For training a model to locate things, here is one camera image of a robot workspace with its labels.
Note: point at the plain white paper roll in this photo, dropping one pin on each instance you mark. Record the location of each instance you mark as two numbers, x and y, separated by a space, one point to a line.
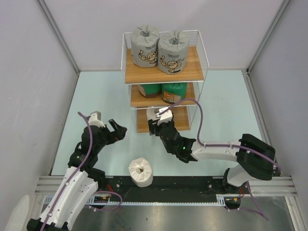
152 114

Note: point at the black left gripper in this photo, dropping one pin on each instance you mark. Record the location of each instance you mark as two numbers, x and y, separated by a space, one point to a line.
110 134

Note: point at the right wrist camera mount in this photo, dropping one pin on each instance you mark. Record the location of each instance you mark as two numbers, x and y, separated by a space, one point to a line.
163 115

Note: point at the green paper roll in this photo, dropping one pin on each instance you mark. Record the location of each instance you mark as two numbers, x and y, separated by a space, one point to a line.
149 90
174 92

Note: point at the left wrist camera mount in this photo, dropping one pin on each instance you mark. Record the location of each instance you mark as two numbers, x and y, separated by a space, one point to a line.
95 119

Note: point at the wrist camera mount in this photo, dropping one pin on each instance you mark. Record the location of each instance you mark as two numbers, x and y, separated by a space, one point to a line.
163 115
95 119

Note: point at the white object bottom left corner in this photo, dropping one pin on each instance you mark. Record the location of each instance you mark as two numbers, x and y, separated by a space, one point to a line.
18 218

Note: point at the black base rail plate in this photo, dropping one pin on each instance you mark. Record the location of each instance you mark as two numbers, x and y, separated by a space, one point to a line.
191 190

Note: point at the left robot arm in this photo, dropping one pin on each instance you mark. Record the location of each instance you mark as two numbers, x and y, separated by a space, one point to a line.
81 179

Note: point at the white wire three-tier shelf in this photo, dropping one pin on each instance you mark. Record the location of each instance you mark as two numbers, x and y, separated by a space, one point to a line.
194 75

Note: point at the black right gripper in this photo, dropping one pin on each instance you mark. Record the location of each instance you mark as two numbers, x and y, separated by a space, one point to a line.
158 126

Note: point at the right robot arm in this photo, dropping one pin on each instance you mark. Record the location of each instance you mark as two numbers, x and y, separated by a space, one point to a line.
254 158

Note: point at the grey paper roll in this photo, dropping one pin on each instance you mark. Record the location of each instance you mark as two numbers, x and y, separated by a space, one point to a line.
144 46
173 50

